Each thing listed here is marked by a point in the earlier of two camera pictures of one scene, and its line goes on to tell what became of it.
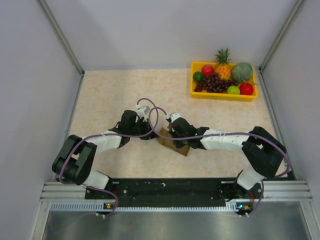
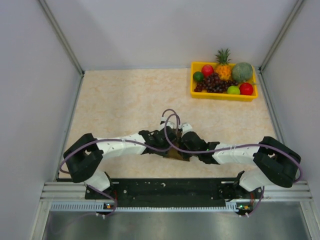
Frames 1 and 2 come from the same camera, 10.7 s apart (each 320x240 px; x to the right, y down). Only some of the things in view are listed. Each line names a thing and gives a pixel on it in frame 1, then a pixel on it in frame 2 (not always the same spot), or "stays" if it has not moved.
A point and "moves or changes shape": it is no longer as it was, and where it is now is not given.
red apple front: x=246 y=89 stays
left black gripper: x=146 y=125 → x=163 y=151
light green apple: x=233 y=90 stays
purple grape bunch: x=212 y=83 stays
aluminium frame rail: x=274 y=190 stays
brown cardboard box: x=170 y=143 moves or changes shape
